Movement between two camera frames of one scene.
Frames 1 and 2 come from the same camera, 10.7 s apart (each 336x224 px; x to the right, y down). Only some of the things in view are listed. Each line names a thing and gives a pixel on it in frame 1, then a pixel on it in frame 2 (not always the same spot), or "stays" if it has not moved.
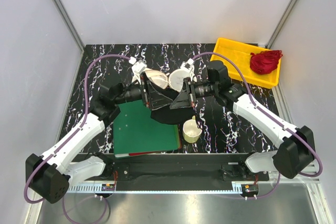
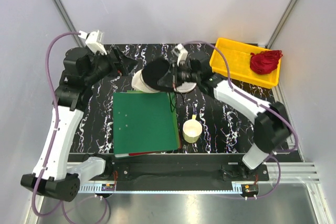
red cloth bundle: x=265 y=61 stays
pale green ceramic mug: x=191 y=131 stays
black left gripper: x=157 y=99 -> x=122 y=65
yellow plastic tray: x=241 y=52 stays
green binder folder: x=135 y=132 stays
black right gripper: x=186 y=99 -> x=167 y=80
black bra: x=174 y=116 -> x=158 y=73
